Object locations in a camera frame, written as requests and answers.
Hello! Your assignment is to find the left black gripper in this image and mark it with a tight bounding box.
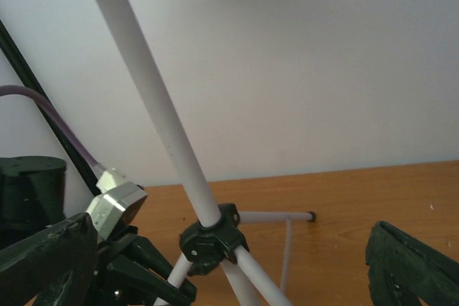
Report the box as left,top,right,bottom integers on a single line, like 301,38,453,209
85,226,197,305

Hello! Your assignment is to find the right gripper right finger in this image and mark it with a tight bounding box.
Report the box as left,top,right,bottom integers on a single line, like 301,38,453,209
365,221,458,305

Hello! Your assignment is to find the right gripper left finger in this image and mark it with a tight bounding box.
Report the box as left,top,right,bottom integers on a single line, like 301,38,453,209
1,212,98,305

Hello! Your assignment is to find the white music stand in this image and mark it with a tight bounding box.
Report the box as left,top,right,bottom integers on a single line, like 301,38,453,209
95,0,316,305

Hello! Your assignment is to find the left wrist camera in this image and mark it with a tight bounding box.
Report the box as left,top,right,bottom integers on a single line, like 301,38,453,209
86,168,147,240

